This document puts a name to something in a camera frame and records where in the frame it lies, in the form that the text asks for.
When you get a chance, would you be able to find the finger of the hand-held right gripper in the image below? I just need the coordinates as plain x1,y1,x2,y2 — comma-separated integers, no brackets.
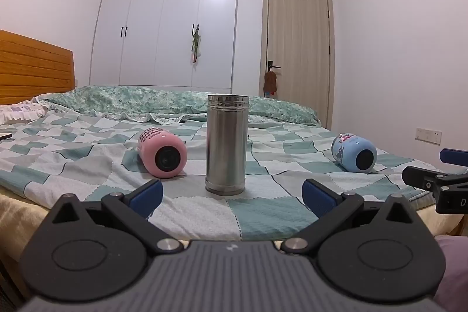
440,148,468,167
402,166,468,193

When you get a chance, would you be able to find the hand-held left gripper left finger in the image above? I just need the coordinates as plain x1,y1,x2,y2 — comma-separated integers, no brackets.
49,179,183,257

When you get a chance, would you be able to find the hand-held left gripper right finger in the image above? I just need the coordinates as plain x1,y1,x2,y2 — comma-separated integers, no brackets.
280,178,421,256

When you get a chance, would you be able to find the pink bottle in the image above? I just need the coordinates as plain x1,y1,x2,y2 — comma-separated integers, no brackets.
138,127,188,179

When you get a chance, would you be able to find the light blue bottle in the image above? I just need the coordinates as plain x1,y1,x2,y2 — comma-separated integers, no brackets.
331,132,377,173

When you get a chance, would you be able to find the stainless steel cup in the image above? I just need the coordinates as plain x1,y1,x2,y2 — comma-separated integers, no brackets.
205,94,250,196

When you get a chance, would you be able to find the green checked blanket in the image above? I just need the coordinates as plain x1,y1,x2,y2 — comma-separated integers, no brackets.
0,111,436,240

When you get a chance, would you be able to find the pink cloth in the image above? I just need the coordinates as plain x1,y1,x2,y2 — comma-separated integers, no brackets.
433,235,468,312

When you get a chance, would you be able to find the green floral quilt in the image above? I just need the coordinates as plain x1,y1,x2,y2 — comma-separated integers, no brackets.
37,85,321,127

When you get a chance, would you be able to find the brown hanging bag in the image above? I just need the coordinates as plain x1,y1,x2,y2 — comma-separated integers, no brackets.
263,71,278,98

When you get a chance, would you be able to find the yellow bed sheet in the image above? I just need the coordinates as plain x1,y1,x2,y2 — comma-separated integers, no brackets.
0,184,59,265

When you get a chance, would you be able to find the beige wooden door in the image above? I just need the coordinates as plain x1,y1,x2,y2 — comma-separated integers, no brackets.
263,0,335,130

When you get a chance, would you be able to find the patterned pillow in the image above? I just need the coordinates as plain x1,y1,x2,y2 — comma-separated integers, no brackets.
0,101,50,125

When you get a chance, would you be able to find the green hanging ornament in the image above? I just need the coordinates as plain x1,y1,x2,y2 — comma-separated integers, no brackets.
190,27,202,66

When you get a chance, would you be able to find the wooden headboard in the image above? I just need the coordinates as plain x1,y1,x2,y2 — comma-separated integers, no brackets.
0,29,75,105

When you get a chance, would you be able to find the white wardrobe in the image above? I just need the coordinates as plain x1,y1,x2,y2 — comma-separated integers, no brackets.
90,0,241,92

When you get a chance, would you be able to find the white wall socket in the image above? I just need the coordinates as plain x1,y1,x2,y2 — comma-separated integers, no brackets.
415,128,442,145

